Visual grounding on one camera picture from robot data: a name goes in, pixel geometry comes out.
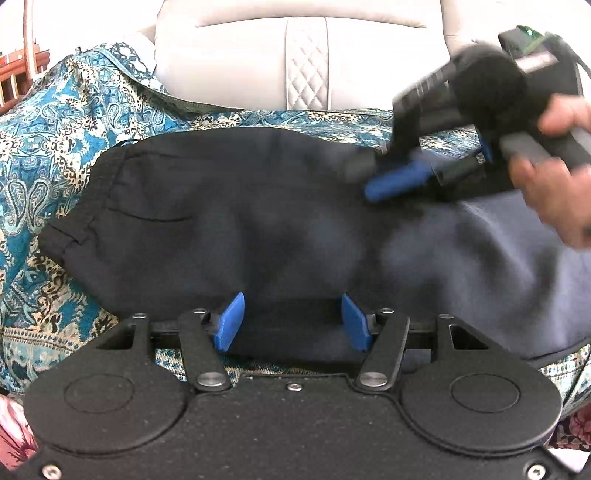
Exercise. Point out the teal paisley blanket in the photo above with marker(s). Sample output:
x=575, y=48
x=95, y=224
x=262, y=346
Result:
x=60, y=138

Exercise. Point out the brown wooden furniture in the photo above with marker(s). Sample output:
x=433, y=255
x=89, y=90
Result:
x=18, y=78

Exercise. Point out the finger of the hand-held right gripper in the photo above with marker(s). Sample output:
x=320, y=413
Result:
x=399, y=180
x=485, y=147

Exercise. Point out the grey leather quilted headboard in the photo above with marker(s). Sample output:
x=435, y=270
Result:
x=258, y=55

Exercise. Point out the dark navy pants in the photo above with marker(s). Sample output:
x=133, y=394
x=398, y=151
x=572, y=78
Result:
x=258, y=230

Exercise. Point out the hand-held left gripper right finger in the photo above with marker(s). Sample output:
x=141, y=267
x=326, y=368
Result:
x=355, y=323

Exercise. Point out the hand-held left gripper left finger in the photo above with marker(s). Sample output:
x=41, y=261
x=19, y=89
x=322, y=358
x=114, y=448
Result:
x=228, y=323

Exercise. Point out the person's right hand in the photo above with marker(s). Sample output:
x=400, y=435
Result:
x=554, y=194

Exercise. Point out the white pillow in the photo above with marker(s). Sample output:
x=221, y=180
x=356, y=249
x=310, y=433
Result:
x=143, y=53

